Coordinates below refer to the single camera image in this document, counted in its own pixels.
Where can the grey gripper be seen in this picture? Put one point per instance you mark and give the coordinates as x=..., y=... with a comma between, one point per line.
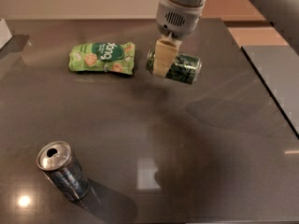
x=177, y=20

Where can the green soda can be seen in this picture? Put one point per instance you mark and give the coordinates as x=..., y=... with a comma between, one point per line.
x=185, y=68

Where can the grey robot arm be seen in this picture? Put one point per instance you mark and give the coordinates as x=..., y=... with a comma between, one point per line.
x=186, y=3

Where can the dark upright soda can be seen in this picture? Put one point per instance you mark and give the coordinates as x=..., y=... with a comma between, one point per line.
x=58, y=162

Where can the green snack bag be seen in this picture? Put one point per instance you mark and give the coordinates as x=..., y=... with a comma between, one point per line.
x=103, y=57

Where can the grey side table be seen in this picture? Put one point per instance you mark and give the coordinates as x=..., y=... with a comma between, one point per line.
x=278, y=69

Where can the white box at left edge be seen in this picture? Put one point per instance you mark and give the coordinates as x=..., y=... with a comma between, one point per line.
x=5, y=34

